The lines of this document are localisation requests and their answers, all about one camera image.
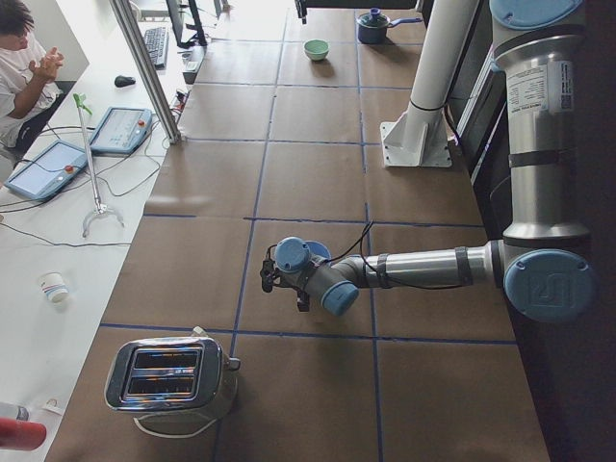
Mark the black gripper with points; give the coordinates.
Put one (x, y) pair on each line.
(302, 301)

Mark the blue bowl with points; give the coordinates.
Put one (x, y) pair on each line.
(318, 251)

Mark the green bowl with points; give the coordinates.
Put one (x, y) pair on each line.
(316, 50)

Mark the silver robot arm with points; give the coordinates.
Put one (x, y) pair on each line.
(539, 259)

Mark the silver toaster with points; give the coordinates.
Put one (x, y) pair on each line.
(173, 387)

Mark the far teach pendant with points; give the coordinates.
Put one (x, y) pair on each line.
(121, 131)

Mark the teach pendant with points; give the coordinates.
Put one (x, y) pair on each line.
(121, 131)
(49, 172)

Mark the paper cup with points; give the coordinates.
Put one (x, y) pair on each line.
(53, 286)

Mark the near teach pendant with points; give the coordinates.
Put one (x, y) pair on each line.
(49, 172)

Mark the blue saucepan with lid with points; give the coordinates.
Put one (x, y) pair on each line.
(373, 26)

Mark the black computer mouse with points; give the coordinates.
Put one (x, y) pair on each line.
(124, 81)

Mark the black keyboard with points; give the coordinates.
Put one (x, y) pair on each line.
(156, 44)

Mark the reacher grabber tool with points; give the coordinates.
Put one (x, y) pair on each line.
(100, 210)

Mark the red bottle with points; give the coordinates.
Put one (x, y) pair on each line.
(21, 435)

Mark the seated person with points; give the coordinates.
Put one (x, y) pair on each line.
(29, 94)

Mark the white pedestal column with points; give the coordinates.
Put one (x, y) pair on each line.
(419, 138)

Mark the aluminium frame post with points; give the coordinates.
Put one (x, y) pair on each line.
(129, 27)

